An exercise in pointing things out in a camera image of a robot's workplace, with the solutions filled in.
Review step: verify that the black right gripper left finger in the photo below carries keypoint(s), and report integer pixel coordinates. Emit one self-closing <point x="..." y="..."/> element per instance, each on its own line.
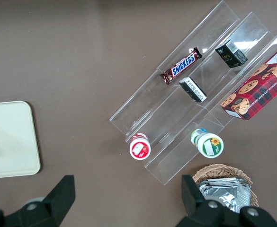
<point x="46" y="210"/>

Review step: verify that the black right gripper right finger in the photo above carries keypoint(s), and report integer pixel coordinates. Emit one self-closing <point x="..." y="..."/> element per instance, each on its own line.
<point x="199" y="212"/>

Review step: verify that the oval light wicker basket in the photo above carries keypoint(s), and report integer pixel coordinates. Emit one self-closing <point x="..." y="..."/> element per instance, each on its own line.
<point x="223" y="170"/>

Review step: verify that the beige plastic tray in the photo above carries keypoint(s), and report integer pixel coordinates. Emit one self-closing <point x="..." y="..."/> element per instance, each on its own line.
<point x="10" y="142"/>

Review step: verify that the stacked foil containers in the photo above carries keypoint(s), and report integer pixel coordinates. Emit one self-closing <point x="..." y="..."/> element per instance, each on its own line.
<point x="223" y="191"/>

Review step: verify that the green lid yogurt bottle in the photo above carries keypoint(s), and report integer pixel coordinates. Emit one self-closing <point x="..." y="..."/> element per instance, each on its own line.
<point x="209" y="145"/>

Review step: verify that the red lid yogurt bottle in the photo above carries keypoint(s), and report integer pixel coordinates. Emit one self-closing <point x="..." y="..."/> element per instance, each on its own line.
<point x="140" y="149"/>

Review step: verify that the clear acrylic tiered stand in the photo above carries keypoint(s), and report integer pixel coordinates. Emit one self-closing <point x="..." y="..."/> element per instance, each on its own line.
<point x="152" y="101"/>

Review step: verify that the small black carton box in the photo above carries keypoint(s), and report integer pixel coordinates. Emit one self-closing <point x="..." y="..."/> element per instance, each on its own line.
<point x="230" y="55"/>
<point x="192" y="89"/>

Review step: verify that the red chocolate chip cookie box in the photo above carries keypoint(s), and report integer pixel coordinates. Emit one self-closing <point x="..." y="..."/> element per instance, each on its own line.
<point x="259" y="87"/>

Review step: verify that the Snickers chocolate bar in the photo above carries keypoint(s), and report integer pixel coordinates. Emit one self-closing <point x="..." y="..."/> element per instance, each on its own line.
<point x="182" y="65"/>

